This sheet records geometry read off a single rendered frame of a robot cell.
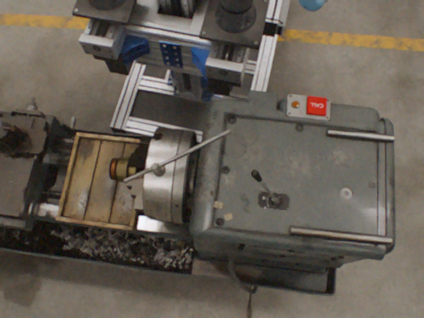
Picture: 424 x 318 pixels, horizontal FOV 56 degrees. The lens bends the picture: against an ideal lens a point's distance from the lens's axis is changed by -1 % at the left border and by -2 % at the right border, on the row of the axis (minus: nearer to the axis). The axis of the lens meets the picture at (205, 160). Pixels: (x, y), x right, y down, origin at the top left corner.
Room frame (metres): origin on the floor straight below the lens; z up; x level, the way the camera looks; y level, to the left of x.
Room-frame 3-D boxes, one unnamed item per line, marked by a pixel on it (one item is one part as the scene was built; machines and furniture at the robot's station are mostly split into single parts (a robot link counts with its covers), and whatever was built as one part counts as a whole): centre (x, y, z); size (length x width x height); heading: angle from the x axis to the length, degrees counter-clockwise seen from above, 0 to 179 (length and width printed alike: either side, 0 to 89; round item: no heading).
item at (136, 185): (0.33, 0.22, 1.09); 0.12 x 0.11 x 0.05; 168
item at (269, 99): (0.55, -0.19, 1.24); 0.09 x 0.08 x 0.03; 78
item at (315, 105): (0.52, -0.36, 1.26); 0.06 x 0.06 x 0.02; 78
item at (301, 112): (0.52, -0.34, 1.23); 0.13 x 0.08 x 0.05; 78
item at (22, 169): (0.55, 0.73, 0.95); 0.43 x 0.17 x 0.05; 168
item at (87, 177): (0.46, 0.40, 0.89); 0.36 x 0.30 x 0.04; 168
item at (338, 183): (0.33, -0.27, 1.06); 0.59 x 0.48 x 0.39; 78
